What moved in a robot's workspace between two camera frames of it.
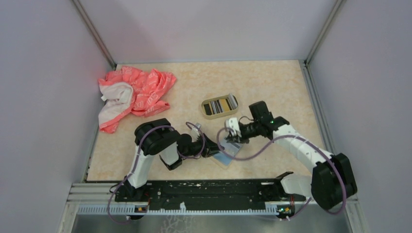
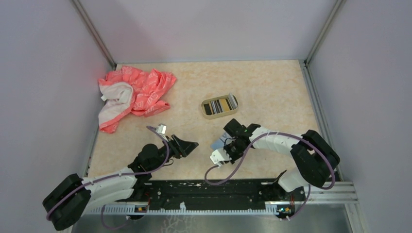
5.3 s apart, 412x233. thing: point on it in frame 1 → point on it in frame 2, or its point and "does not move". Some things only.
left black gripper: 211,147 → 180,148
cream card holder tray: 219,107 does not move
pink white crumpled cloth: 127,91 does not move
